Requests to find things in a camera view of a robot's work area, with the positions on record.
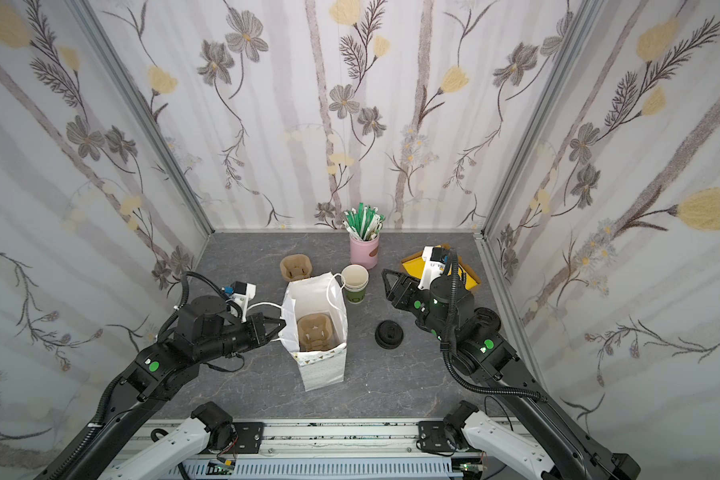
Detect brown pulp cup carrier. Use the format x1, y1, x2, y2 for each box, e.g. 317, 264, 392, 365
297, 313, 339, 352

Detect white cartoon paper gift bag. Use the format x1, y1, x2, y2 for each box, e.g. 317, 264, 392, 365
253, 273, 348, 392

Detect black cup lid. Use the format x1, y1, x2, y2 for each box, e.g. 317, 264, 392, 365
474, 307, 502, 343

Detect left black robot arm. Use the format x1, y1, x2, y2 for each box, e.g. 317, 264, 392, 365
37, 295, 286, 479

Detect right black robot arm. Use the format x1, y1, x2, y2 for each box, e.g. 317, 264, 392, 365
382, 269, 641, 479

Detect brown cardboard tray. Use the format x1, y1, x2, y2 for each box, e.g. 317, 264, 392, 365
399, 242, 482, 292

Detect stack of black lids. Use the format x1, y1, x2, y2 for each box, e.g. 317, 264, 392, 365
375, 320, 404, 350

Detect stacked green paper cups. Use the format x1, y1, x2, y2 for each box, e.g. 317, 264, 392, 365
341, 264, 369, 304

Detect pink cup holder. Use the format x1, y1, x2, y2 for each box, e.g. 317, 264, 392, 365
350, 236, 380, 270

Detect green white straw bundle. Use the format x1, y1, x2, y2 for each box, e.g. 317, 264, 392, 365
343, 203, 386, 242

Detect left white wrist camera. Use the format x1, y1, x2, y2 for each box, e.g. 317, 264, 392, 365
224, 281, 257, 316

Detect aluminium mounting rail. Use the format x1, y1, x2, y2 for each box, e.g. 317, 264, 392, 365
82, 402, 591, 479

